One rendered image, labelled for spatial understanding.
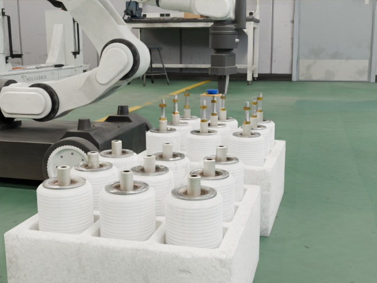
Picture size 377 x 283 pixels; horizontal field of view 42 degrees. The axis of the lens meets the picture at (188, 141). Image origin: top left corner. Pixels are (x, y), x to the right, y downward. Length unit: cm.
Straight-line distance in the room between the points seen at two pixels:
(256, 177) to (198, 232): 50
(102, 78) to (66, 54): 337
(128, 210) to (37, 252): 17
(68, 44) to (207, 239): 436
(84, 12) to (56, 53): 322
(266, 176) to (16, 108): 100
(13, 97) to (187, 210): 121
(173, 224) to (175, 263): 6
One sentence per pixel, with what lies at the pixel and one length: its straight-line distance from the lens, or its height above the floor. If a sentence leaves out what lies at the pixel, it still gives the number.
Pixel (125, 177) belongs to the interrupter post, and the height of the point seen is 27.
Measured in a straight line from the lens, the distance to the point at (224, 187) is 89.
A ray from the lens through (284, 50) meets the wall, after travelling 643.
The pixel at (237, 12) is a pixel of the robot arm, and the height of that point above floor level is 58.
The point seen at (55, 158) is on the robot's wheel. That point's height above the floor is 13.
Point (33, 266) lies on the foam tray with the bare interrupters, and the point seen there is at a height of 13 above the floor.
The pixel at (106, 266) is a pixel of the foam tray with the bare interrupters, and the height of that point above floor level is 14.
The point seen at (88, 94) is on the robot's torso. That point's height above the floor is 31.
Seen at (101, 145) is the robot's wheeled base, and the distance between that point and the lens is 161.
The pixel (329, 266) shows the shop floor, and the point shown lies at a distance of 118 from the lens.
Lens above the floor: 50
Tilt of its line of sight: 12 degrees down
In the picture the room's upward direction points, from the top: straight up
